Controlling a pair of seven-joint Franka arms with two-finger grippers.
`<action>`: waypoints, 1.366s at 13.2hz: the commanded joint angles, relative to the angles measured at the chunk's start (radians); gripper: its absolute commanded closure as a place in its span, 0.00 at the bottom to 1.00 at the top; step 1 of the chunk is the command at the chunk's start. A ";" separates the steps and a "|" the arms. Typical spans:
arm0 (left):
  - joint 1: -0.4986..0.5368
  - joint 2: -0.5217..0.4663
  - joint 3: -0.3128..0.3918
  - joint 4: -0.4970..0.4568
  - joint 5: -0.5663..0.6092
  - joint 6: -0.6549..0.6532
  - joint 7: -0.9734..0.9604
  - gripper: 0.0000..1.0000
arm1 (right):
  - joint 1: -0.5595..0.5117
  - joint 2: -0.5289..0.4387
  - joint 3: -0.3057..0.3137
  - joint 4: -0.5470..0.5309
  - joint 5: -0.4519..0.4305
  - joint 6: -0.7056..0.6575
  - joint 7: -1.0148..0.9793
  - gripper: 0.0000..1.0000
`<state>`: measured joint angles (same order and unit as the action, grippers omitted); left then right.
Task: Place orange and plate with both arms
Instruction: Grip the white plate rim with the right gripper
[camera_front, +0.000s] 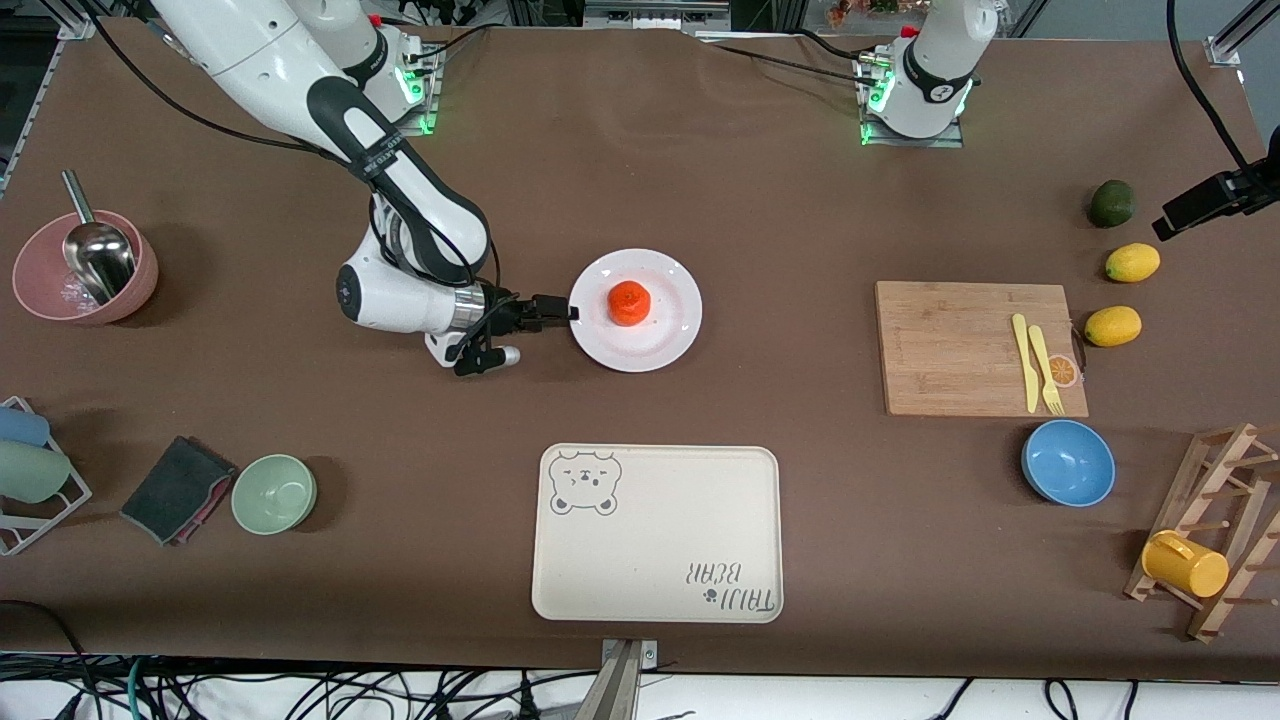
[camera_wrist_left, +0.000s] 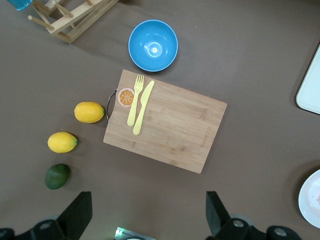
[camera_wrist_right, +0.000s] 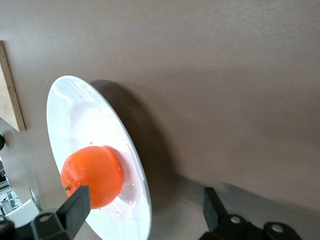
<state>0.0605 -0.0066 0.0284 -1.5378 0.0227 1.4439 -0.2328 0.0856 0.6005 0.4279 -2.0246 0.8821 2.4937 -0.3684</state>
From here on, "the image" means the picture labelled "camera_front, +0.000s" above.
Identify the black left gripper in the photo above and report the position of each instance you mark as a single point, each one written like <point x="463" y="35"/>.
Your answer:
<point x="1200" y="207"/>

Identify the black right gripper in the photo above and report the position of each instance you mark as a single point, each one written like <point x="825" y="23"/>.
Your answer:
<point x="507" y="309"/>

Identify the orange mandarin fruit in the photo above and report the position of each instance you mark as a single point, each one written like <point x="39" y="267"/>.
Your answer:
<point x="630" y="303"/>

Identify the white round plate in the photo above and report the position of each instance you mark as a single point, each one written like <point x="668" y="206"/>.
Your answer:
<point x="665" y="340"/>

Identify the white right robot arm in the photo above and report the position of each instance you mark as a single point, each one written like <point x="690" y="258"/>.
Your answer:
<point x="270" y="50"/>

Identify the dark green avocado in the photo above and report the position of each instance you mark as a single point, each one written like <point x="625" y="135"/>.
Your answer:
<point x="1112" y="203"/>

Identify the yellow lemon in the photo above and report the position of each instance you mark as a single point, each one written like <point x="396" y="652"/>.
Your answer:
<point x="1113" y="327"/>
<point x="1133" y="262"/>

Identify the flat orange slice disc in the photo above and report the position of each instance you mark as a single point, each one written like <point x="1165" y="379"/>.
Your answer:
<point x="1064" y="372"/>

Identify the yellow plastic fork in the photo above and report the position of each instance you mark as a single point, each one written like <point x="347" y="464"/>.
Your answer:
<point x="1045" y="365"/>

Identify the yellow plastic knife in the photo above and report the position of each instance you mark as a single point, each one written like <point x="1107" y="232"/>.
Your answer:
<point x="1024" y="360"/>

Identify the cream bear print tray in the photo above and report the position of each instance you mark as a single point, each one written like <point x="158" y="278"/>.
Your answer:
<point x="655" y="560"/>

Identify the blue plastic bowl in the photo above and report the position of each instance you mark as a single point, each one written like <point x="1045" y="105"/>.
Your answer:
<point x="1068" y="462"/>

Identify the bamboo cutting board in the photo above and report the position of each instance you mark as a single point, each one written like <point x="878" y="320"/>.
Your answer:
<point x="940" y="350"/>

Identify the pale green bowl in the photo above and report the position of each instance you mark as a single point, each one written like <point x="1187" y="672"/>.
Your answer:
<point x="275" y="495"/>

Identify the yellow plastic mug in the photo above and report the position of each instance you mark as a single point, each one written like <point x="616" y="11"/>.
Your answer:
<point x="1190" y="568"/>

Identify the wooden peg drying rack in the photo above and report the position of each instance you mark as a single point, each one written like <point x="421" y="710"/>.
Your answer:
<point x="1235" y="575"/>

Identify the dark grey folded cloth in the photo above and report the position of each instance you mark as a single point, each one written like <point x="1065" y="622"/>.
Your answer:
<point x="175" y="490"/>

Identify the shiny metal scoop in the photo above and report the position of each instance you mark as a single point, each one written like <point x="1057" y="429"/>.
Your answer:
<point x="100" y="260"/>

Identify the pink bowl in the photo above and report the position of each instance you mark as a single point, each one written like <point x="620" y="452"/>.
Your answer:
<point x="40" y="290"/>

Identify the light blue cup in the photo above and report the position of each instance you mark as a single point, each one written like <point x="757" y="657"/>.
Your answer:
<point x="22" y="427"/>

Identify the pale green cup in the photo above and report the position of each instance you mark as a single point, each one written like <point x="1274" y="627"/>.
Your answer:
<point x="30" y="472"/>

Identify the aluminium corner bracket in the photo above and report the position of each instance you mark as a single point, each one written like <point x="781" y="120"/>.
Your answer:
<point x="78" y="25"/>
<point x="1228" y="50"/>

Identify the grey metal stand post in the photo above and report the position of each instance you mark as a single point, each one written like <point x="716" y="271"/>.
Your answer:
<point x="622" y="685"/>

